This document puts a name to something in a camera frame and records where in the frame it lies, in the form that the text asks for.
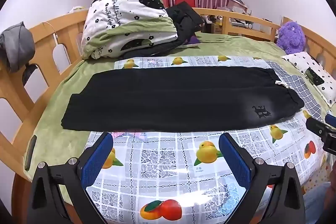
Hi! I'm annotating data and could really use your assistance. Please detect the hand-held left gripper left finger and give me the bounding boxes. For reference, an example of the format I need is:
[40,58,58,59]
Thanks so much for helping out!
[28,132,114,224]

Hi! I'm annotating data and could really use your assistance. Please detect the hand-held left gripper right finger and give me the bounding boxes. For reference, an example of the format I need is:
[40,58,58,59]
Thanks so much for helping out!
[218,132,306,224]

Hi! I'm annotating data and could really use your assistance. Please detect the black pants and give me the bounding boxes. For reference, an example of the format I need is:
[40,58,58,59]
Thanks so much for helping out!
[61,66,305,133]

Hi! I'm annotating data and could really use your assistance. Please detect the orange star-print cloth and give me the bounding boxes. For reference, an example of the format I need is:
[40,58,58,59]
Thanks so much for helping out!
[302,153,330,193]

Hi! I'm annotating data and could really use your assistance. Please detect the grey checkered cloth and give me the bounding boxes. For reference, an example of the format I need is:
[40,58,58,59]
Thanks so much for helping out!
[265,60,322,120]

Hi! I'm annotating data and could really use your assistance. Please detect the white flower-print pillow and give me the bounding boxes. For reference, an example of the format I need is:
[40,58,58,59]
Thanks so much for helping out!
[281,52,336,109]

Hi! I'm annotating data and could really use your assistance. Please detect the fruit-print plastic tablecloth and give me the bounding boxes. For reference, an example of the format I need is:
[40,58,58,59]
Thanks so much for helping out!
[85,55,331,224]

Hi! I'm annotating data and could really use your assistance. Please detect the green bed blanket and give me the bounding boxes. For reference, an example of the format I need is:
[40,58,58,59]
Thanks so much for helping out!
[23,31,331,188]

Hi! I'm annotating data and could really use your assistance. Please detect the person's blue jeans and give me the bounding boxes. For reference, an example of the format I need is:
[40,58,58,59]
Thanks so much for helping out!
[304,182,334,224]

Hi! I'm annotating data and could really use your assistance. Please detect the purple plush toy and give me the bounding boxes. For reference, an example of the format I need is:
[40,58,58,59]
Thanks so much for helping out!
[276,21,306,55]

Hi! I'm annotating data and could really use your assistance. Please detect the black clip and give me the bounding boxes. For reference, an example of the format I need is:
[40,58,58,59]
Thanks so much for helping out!
[22,64,37,85]

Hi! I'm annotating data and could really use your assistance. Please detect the folded white flower-print quilt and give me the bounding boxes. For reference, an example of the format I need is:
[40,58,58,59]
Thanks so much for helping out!
[80,0,179,60]

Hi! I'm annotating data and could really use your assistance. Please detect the pile of black clothes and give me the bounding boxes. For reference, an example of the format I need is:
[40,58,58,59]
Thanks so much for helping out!
[126,1,205,57]

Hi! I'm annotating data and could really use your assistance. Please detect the wooden bed frame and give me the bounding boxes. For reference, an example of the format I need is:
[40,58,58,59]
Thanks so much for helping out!
[0,7,336,224]

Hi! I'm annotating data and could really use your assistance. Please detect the white cable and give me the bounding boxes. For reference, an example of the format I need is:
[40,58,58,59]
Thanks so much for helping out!
[41,21,59,47]

